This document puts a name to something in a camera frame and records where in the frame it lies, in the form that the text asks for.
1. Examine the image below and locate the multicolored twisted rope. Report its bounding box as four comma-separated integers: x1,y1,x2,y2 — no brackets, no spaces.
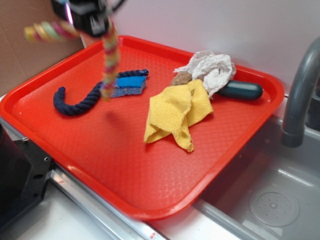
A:
23,20,120,102

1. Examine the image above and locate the blue sponge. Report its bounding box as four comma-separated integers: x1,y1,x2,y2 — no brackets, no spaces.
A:
111,76,147,98

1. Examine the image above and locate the brown cardboard panel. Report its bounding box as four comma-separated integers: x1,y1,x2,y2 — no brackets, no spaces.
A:
0,0,98,96

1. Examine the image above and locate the grey plastic sink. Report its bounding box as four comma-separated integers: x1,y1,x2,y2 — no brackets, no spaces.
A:
194,117,320,240

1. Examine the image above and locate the navy blue twisted rope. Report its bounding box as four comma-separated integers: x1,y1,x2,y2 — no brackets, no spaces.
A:
52,68,150,117

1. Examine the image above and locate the brown sponge piece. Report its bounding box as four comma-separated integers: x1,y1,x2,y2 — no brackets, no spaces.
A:
170,71,192,86

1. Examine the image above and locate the red plastic tray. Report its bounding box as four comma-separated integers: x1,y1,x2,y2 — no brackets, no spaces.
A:
0,36,285,221

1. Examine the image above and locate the dark green oblong object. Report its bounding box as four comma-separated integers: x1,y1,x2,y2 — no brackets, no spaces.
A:
217,80,264,100

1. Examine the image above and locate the yellow cloth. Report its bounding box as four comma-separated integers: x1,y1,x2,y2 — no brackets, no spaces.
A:
143,79,214,153

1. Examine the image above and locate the sink drain cover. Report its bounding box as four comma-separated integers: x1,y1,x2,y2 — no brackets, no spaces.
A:
249,189,300,227

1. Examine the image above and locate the crumpled white paper towel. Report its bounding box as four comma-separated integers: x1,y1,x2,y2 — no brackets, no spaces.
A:
174,50,237,99

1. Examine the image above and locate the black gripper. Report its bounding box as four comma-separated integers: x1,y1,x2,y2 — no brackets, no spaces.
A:
51,0,110,37

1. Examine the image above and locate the grey faucet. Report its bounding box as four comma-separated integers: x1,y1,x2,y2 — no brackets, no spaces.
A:
280,38,320,148

